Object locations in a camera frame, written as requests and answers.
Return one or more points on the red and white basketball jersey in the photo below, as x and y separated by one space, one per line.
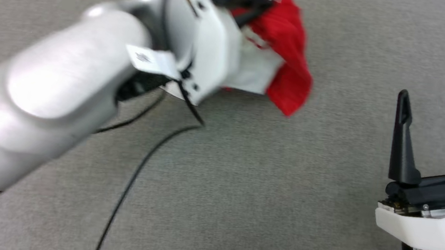
289 53

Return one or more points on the white paper label tag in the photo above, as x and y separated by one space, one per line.
152 60

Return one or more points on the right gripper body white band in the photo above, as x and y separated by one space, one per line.
430 215

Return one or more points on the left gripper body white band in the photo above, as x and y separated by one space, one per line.
210 48

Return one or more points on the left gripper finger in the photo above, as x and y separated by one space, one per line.
256 10

